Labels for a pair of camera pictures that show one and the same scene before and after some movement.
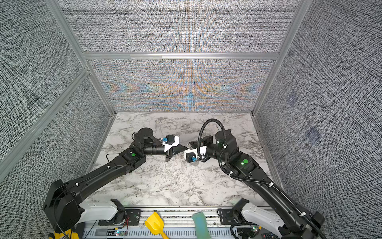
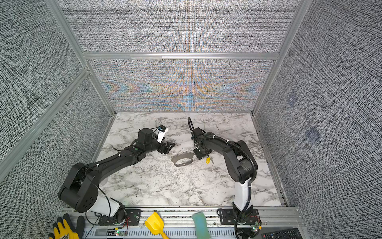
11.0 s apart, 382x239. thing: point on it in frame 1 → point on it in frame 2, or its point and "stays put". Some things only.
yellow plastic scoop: x=154 y=224 stays put
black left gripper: x=179 y=148 → x=162 y=150
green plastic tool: x=202 y=230 stays put
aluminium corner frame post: x=58 y=14 stays put
